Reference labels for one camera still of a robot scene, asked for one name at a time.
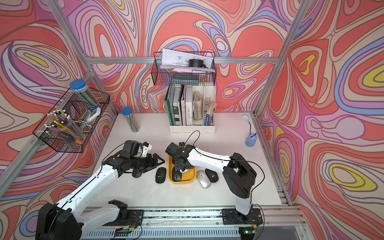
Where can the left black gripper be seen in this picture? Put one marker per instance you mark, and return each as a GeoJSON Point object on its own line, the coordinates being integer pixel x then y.
{"type": "Point", "coordinates": [150, 165]}

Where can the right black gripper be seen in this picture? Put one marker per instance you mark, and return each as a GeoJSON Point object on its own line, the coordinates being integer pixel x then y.
{"type": "Point", "coordinates": [178, 167]}

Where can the yellow storage tray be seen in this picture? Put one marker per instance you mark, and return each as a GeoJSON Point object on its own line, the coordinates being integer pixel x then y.
{"type": "Point", "coordinates": [182, 177]}

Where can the black mouse with flower sticker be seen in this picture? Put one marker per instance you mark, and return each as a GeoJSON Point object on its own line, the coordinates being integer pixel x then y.
{"type": "Point", "coordinates": [212, 175]}

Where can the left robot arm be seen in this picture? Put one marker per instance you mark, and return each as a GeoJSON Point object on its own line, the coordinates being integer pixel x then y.
{"type": "Point", "coordinates": [66, 220]}

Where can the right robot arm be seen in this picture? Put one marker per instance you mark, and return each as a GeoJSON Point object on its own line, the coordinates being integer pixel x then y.
{"type": "Point", "coordinates": [238, 173]}

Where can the white file organizer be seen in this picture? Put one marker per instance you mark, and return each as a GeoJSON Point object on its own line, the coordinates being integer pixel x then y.
{"type": "Point", "coordinates": [204, 106]}

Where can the blue lid tube on table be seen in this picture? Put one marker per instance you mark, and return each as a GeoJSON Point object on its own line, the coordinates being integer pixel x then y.
{"type": "Point", "coordinates": [128, 113]}

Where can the green folder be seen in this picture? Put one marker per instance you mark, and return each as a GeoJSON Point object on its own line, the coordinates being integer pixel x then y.
{"type": "Point", "coordinates": [168, 105]}

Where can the white book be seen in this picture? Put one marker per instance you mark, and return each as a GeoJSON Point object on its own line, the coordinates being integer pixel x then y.
{"type": "Point", "coordinates": [189, 105]}

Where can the small blue desk lamp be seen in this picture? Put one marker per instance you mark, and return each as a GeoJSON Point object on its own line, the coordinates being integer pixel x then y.
{"type": "Point", "coordinates": [252, 138]}

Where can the clear pen holder cup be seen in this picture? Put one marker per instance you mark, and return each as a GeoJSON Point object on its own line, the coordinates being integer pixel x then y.
{"type": "Point", "coordinates": [63, 126]}

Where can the black tape roll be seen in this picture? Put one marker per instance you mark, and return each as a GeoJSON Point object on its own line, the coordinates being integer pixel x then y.
{"type": "Point", "coordinates": [196, 63]}

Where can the white papers in basket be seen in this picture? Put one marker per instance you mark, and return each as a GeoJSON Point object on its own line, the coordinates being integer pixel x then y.
{"type": "Point", "coordinates": [180, 61]}

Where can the blue lid tube in basket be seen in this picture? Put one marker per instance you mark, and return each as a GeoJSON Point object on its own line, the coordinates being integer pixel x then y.
{"type": "Point", "coordinates": [84, 93]}

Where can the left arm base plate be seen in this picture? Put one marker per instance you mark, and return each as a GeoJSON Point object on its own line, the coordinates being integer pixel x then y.
{"type": "Point", "coordinates": [132, 217]}

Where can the aluminium front rail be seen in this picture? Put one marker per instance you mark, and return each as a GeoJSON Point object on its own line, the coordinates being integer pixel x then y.
{"type": "Point", "coordinates": [280, 223]}

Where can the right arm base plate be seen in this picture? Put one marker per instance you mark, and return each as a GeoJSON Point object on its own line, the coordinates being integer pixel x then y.
{"type": "Point", "coordinates": [233, 217]}

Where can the black wire basket left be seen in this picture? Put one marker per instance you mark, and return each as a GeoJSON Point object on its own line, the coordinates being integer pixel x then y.
{"type": "Point", "coordinates": [76, 108]}

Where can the black wire basket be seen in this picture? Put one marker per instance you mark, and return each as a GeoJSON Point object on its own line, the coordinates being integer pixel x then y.
{"type": "Point", "coordinates": [166, 77]}
{"type": "Point", "coordinates": [76, 108]}

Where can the black wire basket back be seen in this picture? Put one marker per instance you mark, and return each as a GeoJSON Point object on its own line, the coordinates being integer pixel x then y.
{"type": "Point", "coordinates": [166, 77]}

